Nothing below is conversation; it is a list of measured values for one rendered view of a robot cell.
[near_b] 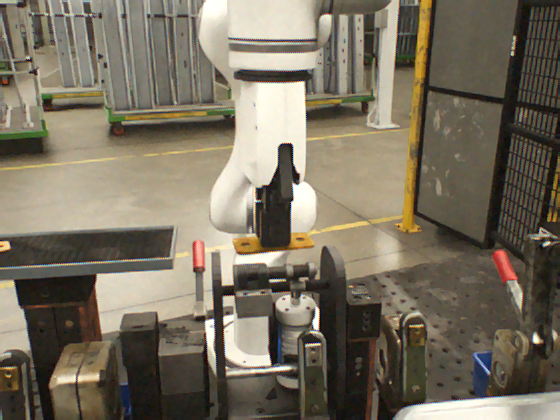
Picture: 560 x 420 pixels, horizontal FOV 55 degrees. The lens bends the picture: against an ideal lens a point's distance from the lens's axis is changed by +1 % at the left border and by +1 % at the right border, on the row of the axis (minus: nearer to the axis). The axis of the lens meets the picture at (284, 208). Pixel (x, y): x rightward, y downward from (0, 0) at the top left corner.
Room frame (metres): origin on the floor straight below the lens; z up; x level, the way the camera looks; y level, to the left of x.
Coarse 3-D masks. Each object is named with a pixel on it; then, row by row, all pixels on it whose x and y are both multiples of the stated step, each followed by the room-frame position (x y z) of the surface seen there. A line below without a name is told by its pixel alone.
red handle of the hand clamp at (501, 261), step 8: (496, 256) 0.77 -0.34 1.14; (504, 256) 0.77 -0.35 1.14; (496, 264) 0.76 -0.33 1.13; (504, 264) 0.75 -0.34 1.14; (504, 272) 0.74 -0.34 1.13; (512, 272) 0.74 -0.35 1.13; (504, 280) 0.74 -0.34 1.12; (512, 280) 0.73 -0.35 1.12; (512, 288) 0.72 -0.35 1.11; (512, 296) 0.71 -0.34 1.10; (520, 296) 0.71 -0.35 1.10; (512, 304) 0.71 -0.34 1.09; (520, 304) 0.70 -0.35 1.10; (520, 312) 0.69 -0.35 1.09; (536, 328) 0.67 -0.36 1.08; (536, 336) 0.66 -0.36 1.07; (536, 344) 0.65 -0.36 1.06
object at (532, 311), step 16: (528, 240) 0.68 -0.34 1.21; (544, 240) 0.68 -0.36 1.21; (528, 256) 0.68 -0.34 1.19; (544, 256) 0.68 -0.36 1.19; (528, 272) 0.67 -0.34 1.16; (544, 272) 0.68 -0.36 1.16; (528, 288) 0.67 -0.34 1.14; (544, 288) 0.67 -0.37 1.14; (528, 304) 0.66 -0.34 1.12; (544, 304) 0.67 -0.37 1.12; (528, 320) 0.65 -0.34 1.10; (544, 320) 0.66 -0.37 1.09; (528, 336) 0.65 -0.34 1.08; (544, 336) 0.66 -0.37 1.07; (528, 352) 0.65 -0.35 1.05; (544, 352) 0.65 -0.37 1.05
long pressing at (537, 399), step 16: (464, 400) 0.60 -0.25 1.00; (480, 400) 0.60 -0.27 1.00; (496, 400) 0.60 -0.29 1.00; (512, 400) 0.60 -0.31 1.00; (528, 400) 0.61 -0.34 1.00; (544, 400) 0.61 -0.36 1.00; (400, 416) 0.57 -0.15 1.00; (416, 416) 0.58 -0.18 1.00; (432, 416) 0.58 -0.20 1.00; (448, 416) 0.58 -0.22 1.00; (464, 416) 0.58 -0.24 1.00; (480, 416) 0.58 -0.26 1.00; (496, 416) 0.58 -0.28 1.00; (512, 416) 0.58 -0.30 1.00; (528, 416) 0.58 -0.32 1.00; (544, 416) 0.58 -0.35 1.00
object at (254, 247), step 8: (240, 240) 0.53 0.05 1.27; (248, 240) 0.53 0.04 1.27; (256, 240) 0.53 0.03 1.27; (296, 240) 0.53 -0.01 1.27; (304, 240) 0.53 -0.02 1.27; (312, 240) 0.53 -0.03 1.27; (240, 248) 0.51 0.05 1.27; (248, 248) 0.51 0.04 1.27; (256, 248) 0.51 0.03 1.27; (264, 248) 0.51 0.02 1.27; (272, 248) 0.51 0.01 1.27; (280, 248) 0.51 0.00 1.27; (288, 248) 0.51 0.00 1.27; (296, 248) 0.51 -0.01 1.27; (304, 248) 0.51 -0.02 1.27
